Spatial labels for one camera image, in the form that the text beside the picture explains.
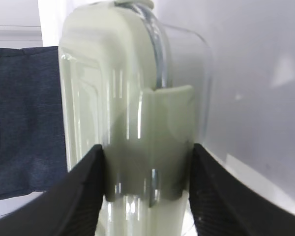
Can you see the glass container green lid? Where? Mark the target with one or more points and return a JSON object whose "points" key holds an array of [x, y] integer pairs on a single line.
{"points": [[139, 88]]}

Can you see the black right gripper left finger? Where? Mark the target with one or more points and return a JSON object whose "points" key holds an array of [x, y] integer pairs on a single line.
{"points": [[70, 208]]}

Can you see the navy blue lunch bag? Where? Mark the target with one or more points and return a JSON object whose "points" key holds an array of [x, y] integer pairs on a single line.
{"points": [[32, 145]]}

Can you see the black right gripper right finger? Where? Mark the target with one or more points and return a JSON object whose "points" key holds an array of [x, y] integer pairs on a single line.
{"points": [[222, 206]]}

